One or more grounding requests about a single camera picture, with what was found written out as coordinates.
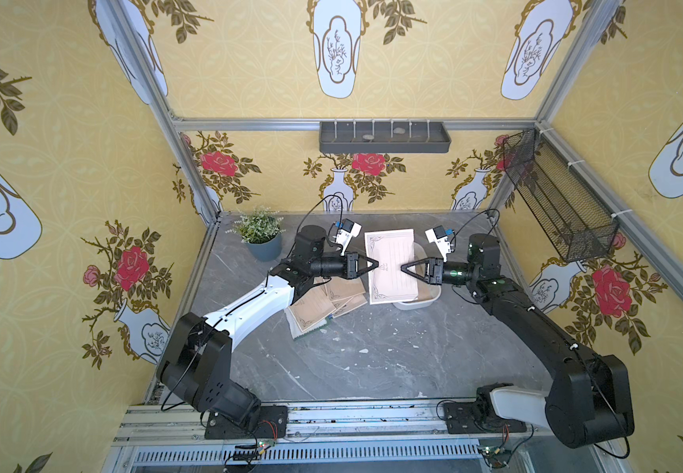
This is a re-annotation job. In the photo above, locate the pink lined stationery paper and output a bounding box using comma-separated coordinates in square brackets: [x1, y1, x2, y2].
[288, 286, 335, 328]
[364, 229, 418, 305]

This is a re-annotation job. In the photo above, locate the potted green plant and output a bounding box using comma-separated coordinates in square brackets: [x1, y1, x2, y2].
[232, 207, 284, 262]

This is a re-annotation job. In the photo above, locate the black wire mesh basket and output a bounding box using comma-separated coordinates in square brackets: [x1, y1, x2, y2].
[501, 129, 620, 262]

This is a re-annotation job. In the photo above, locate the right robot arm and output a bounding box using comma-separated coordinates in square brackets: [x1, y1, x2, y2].
[401, 234, 635, 449]

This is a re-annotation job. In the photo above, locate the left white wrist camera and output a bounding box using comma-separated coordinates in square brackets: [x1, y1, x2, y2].
[334, 219, 361, 255]

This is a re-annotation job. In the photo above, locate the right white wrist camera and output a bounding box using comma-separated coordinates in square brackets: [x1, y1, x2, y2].
[424, 226, 454, 261]

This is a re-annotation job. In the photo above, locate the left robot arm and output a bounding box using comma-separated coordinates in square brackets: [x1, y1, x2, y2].
[156, 219, 379, 433]

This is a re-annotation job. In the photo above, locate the white oval storage box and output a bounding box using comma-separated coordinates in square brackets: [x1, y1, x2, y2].
[393, 242, 442, 311]

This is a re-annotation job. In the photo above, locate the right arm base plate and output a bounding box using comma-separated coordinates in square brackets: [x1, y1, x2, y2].
[436, 400, 528, 435]

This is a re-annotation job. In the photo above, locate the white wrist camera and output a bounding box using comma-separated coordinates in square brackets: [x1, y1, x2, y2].
[334, 219, 361, 255]
[424, 226, 454, 261]

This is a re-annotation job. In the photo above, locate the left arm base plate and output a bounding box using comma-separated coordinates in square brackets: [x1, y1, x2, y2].
[205, 404, 288, 439]

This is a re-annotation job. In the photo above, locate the grey wall shelf tray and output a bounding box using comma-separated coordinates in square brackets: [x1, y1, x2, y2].
[319, 119, 452, 154]

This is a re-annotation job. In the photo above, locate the brown stationery paper in box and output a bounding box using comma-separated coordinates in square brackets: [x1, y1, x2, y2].
[322, 277, 365, 305]

